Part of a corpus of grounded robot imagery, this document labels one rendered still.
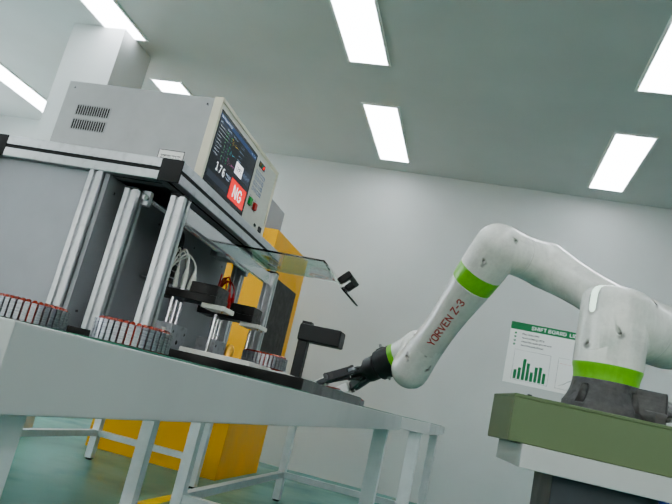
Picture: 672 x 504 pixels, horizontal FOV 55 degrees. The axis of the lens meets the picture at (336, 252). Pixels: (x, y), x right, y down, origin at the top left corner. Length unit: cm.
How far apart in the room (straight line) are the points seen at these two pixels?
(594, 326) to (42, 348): 109
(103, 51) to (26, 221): 456
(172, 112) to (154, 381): 103
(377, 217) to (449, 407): 211
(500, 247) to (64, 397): 131
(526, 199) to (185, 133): 581
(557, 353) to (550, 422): 550
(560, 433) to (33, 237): 104
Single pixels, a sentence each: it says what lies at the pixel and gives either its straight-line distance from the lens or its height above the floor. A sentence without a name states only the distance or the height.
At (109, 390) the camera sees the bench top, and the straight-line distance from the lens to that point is 48.
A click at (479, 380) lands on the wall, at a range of 662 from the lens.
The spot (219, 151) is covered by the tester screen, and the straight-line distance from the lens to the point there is 147.
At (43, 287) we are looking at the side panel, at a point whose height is 83.
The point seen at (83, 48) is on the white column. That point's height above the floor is 307.
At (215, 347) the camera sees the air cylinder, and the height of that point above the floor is 81.
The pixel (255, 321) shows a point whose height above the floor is 89.
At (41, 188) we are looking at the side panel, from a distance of 142.
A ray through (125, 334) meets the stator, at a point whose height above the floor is 77.
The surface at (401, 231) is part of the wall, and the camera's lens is 694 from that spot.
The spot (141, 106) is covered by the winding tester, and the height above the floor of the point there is 127.
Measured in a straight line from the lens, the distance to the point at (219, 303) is 139.
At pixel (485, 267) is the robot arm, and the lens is 164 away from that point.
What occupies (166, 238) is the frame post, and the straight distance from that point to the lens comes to 126.
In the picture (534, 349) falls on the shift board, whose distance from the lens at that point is 668.
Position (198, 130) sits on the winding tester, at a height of 124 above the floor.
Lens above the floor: 74
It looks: 13 degrees up
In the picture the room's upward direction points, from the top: 13 degrees clockwise
